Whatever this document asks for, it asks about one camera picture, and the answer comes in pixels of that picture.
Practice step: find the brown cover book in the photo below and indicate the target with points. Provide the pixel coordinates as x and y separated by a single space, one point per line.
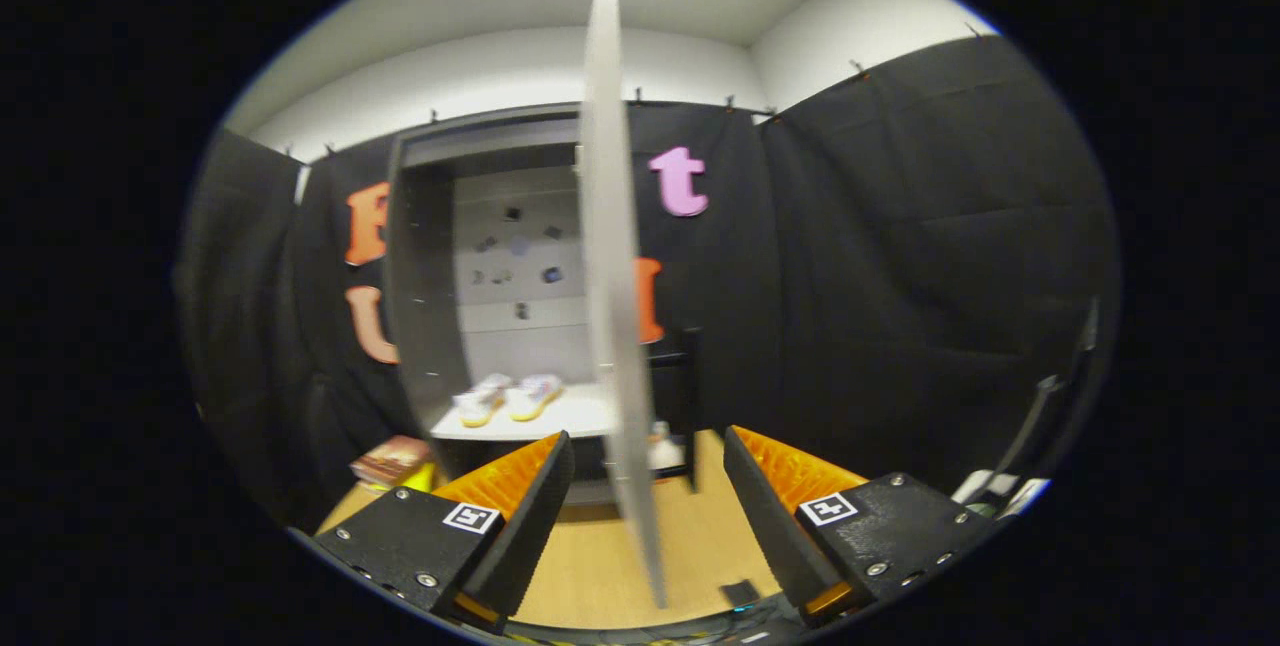
390 459

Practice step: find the white shoe cabinet door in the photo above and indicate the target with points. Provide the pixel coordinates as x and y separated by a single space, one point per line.
610 226

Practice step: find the thin dark pole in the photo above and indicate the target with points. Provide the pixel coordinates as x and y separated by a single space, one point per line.
1045 406

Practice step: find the small white object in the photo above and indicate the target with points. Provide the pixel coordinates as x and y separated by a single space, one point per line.
664 448

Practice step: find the yellow book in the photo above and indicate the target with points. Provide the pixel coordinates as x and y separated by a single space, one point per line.
422 478

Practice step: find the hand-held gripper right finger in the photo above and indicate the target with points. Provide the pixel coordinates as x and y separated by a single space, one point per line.
770 526

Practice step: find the white striped shoe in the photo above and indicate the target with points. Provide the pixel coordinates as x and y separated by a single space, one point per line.
532 398
480 404

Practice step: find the row of black cloth clips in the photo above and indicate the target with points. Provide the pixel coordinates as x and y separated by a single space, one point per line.
858 70

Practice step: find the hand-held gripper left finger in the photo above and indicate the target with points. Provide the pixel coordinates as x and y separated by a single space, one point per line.
530 526

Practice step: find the black backdrop cloth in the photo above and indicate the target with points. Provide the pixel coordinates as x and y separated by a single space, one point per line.
900 276

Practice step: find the grey shoe cabinet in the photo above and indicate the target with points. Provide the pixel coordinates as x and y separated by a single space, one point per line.
420 276

